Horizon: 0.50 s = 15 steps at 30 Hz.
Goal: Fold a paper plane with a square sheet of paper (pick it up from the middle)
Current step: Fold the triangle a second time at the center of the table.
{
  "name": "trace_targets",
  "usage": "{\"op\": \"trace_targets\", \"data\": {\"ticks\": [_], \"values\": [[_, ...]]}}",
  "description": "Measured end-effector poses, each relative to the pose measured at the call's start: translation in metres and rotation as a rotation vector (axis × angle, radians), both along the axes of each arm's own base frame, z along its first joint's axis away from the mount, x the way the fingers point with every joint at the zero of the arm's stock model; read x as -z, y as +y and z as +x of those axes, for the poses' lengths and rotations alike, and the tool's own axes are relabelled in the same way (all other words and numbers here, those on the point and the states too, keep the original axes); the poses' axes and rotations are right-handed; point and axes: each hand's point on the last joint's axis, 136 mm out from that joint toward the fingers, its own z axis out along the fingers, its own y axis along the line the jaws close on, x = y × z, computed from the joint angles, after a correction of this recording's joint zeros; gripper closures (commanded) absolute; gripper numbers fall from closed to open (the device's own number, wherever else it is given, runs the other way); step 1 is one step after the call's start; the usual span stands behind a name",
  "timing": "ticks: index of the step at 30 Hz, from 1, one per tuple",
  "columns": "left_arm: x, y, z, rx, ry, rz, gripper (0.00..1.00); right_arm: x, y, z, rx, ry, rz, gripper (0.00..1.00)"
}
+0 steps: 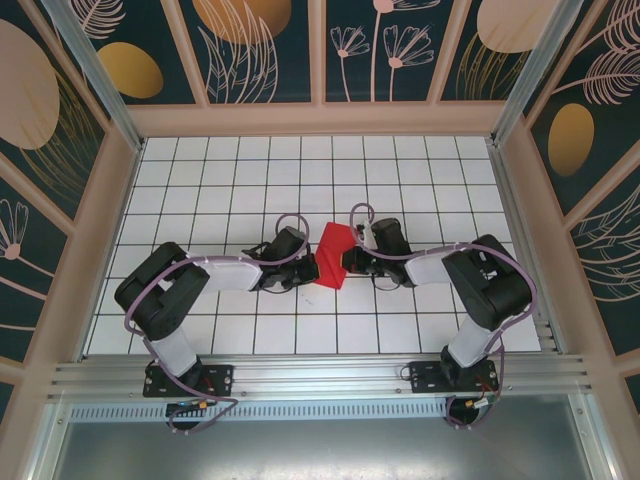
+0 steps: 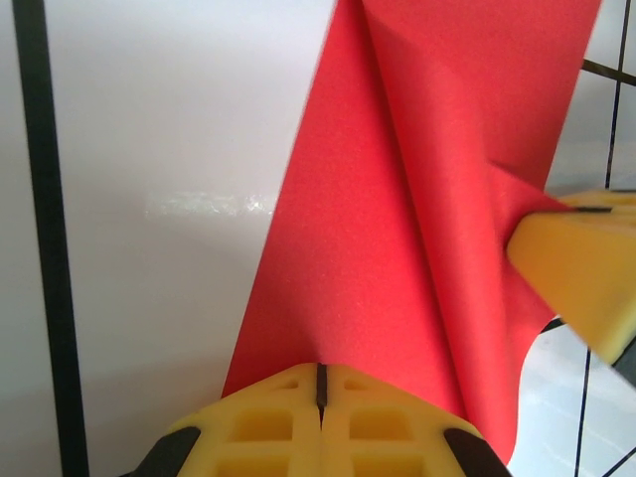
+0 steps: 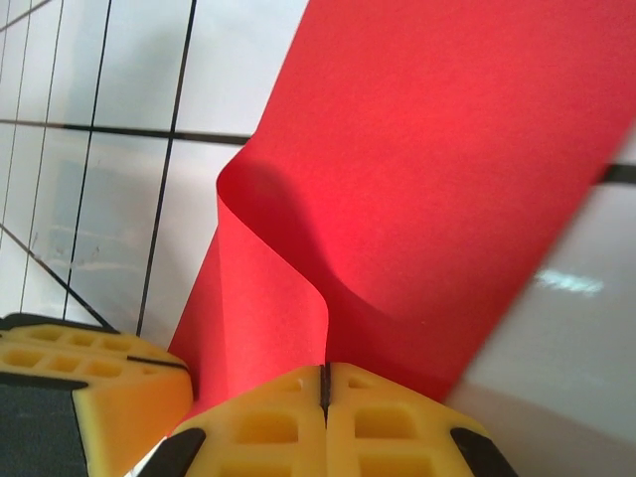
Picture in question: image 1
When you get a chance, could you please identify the red paper sheet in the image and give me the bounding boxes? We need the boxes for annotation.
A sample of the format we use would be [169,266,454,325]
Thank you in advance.
[312,222,356,290]

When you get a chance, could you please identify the small circuit board with connector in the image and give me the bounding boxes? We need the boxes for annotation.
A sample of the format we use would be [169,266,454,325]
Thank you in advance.
[166,398,214,416]

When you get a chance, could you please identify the grey metal plate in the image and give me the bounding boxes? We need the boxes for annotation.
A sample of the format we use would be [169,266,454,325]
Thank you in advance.
[29,419,616,480]

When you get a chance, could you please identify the long aluminium mounting rail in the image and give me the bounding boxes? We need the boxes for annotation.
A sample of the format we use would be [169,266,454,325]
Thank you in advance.
[47,353,594,401]

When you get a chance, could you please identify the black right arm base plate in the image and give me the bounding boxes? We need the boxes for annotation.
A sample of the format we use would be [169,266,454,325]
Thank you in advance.
[408,357,500,394]

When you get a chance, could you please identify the aluminium side rail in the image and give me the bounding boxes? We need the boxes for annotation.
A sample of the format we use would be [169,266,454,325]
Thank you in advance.
[487,139,569,356]

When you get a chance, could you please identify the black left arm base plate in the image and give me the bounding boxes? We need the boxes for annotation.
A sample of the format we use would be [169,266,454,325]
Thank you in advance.
[142,352,236,399]

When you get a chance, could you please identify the slotted grey cable tray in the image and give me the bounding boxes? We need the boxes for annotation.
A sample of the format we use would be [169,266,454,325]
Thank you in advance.
[67,403,576,424]

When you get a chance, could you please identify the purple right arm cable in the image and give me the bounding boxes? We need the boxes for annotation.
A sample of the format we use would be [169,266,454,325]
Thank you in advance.
[348,202,537,432]

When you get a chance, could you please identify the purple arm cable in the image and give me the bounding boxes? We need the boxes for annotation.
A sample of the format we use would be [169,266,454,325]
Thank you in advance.
[123,213,312,436]
[348,202,537,432]

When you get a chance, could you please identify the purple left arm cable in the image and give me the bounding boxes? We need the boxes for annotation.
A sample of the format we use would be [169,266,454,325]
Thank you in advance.
[123,213,312,436]

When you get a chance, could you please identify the wall panel with flower outlines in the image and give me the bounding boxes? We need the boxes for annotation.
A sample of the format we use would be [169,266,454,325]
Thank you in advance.
[324,0,454,104]

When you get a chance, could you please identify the wall panel with gold oval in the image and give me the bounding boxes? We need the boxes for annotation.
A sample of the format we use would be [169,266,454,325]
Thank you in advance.
[528,0,640,216]

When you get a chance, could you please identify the wall panel with fern outlines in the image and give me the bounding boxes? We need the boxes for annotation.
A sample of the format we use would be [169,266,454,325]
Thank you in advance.
[569,159,640,357]

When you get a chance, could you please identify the wall panel with leaf outlines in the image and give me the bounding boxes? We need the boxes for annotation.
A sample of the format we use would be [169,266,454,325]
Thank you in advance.
[179,0,312,105]

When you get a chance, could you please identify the aluminium corner post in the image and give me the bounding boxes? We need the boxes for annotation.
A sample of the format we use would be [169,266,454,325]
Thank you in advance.
[39,0,146,154]
[489,0,586,146]

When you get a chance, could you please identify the wall panel with yellow oval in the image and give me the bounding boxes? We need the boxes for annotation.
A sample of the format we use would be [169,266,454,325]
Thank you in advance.
[69,0,197,106]

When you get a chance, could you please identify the wall panel with peach circle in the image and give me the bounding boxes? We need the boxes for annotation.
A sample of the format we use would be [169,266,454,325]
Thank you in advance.
[439,0,556,101]

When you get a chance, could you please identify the wall panel with single flower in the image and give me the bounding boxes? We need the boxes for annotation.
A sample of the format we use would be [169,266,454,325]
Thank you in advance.
[0,169,69,364]

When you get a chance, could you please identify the wall panel with gold lines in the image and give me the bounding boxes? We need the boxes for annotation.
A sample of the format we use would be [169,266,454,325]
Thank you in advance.
[0,4,107,224]

